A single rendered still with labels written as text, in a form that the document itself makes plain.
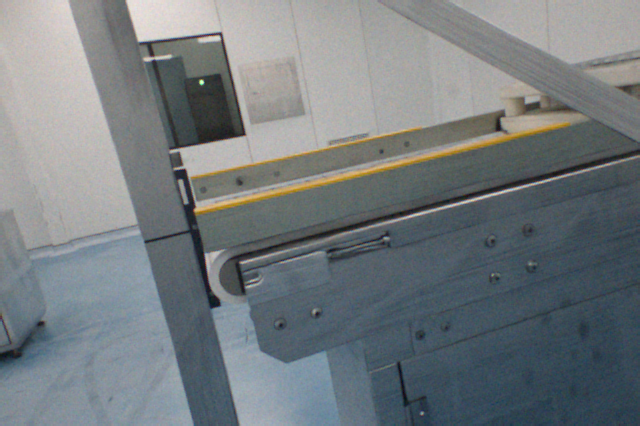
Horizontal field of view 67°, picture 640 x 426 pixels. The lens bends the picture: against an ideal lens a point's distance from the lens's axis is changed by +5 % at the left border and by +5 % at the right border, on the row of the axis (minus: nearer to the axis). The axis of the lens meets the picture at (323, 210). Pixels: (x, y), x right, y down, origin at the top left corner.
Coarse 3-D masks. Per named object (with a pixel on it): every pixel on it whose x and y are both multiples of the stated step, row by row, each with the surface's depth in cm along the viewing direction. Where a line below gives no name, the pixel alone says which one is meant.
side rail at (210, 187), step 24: (456, 120) 70; (480, 120) 71; (360, 144) 66; (384, 144) 67; (408, 144) 68; (432, 144) 69; (264, 168) 63; (288, 168) 64; (312, 168) 65; (336, 168) 66; (216, 192) 61; (240, 192) 62
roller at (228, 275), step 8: (240, 256) 38; (224, 264) 38; (232, 264) 37; (224, 272) 37; (232, 272) 37; (240, 272) 37; (224, 280) 37; (232, 280) 37; (240, 280) 37; (224, 288) 37; (232, 288) 38; (240, 288) 38
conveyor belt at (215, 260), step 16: (464, 144) 69; (576, 160) 46; (592, 160) 46; (512, 176) 44; (528, 176) 45; (256, 192) 62; (448, 192) 42; (464, 192) 43; (384, 208) 41; (400, 208) 41; (320, 224) 39; (336, 224) 40; (352, 224) 40; (272, 240) 38; (288, 240) 39; (208, 256) 40; (224, 256) 37; (208, 272) 37
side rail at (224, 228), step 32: (576, 128) 43; (608, 128) 44; (448, 160) 40; (480, 160) 41; (512, 160) 42; (544, 160) 43; (320, 192) 37; (352, 192) 38; (384, 192) 39; (416, 192) 40; (224, 224) 35; (256, 224) 36; (288, 224) 37
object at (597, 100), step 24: (384, 0) 37; (408, 0) 37; (432, 0) 36; (432, 24) 36; (456, 24) 36; (480, 24) 35; (480, 48) 36; (504, 48) 35; (528, 48) 35; (528, 72) 35; (552, 72) 35; (576, 72) 34; (552, 96) 35; (576, 96) 35; (600, 96) 34; (624, 96) 34; (600, 120) 35; (624, 120) 34
